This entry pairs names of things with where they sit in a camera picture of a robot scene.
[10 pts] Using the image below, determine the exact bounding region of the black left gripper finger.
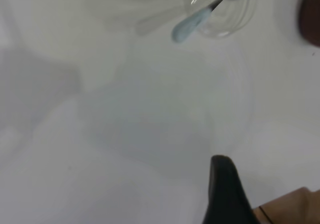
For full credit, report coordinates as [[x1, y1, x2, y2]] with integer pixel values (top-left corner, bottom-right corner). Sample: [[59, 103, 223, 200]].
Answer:
[[201, 155, 261, 224]]

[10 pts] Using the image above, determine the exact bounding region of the metal spoon light blue handle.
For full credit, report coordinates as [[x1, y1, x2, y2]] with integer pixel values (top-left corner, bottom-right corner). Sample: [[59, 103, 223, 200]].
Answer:
[[171, 0, 247, 44]]

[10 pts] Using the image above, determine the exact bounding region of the red ceramic mug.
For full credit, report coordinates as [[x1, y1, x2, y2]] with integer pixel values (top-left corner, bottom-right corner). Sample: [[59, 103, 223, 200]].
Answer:
[[297, 0, 320, 47]]

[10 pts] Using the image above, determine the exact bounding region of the clear glass lid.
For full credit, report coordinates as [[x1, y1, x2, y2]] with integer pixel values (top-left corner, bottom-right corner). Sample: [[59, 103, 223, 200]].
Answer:
[[183, 0, 256, 38]]

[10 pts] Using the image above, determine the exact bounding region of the thin black cable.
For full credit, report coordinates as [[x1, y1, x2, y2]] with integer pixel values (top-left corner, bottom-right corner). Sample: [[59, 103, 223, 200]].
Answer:
[[258, 206, 273, 224]]

